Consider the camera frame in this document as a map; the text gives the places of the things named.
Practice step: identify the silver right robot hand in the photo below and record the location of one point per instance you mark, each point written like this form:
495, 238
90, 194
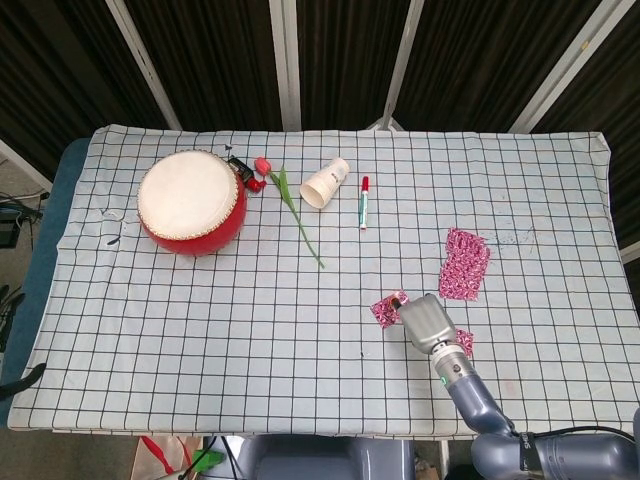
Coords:
427, 322

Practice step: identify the pink sparkly cloth piece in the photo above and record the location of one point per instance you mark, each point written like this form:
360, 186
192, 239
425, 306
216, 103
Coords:
466, 342

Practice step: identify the small pink sparkly cloth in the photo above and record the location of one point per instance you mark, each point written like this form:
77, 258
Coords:
384, 314

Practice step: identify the large pink sparkly cloth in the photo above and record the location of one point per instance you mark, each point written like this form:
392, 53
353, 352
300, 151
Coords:
462, 270

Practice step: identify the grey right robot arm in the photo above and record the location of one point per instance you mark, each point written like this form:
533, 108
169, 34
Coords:
475, 400

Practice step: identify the cream paper cup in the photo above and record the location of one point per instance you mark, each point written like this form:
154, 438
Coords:
322, 185

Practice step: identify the green marker red cap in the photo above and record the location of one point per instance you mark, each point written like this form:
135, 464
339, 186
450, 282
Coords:
364, 205

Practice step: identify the grey robot torso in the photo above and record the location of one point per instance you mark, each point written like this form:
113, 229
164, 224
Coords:
325, 457

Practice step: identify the white black grid tablecloth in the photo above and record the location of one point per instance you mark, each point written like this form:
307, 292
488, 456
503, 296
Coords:
250, 320

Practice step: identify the artificial pink tulip green stem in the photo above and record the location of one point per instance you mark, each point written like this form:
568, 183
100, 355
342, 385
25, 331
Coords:
286, 192

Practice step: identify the small black clip object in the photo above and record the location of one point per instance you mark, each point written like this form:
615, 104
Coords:
241, 167

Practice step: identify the green plastic object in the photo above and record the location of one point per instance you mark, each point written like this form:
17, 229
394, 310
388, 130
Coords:
207, 459

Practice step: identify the red drum white skin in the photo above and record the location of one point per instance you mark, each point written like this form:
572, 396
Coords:
192, 207

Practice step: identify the dark corrugated screen panel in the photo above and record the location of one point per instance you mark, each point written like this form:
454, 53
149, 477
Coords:
60, 65
350, 60
620, 125
490, 60
215, 60

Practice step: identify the blue table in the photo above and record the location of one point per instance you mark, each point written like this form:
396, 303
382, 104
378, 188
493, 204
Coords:
55, 210

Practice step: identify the white screen frame post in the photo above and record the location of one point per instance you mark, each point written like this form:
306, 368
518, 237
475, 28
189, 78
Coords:
142, 65
402, 65
25, 167
287, 60
560, 75

